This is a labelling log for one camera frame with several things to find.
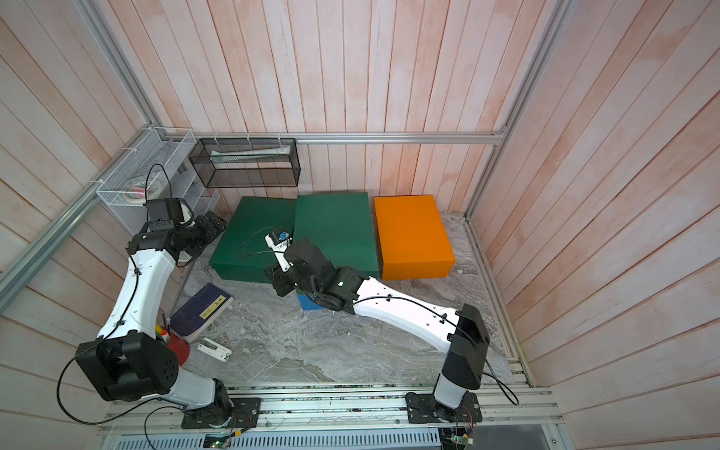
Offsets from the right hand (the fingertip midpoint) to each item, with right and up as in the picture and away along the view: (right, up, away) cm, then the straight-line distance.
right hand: (269, 267), depth 69 cm
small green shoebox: (-17, +3, +26) cm, 31 cm away
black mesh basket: (-21, +38, +37) cm, 57 cm away
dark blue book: (-30, -17, +21) cm, 40 cm away
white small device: (-21, -26, +13) cm, 35 cm away
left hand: (-18, +10, +12) cm, 24 cm away
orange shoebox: (+43, +7, +29) cm, 52 cm away
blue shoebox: (+11, -8, -7) cm, 15 cm away
